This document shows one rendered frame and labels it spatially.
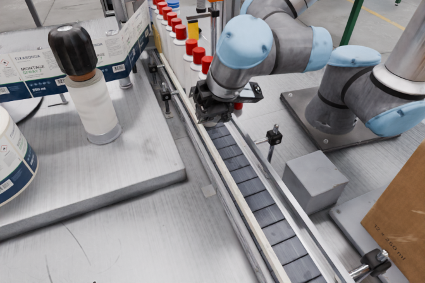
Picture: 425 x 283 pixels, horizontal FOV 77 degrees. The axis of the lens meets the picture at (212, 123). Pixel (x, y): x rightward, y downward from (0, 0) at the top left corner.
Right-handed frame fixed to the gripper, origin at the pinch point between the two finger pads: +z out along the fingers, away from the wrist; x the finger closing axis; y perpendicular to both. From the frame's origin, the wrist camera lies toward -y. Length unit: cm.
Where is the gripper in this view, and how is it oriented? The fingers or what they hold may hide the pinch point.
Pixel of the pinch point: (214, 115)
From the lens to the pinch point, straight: 71.6
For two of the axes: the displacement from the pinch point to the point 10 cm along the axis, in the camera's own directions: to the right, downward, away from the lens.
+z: -1.9, 3.2, 9.3
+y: -9.3, 2.5, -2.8
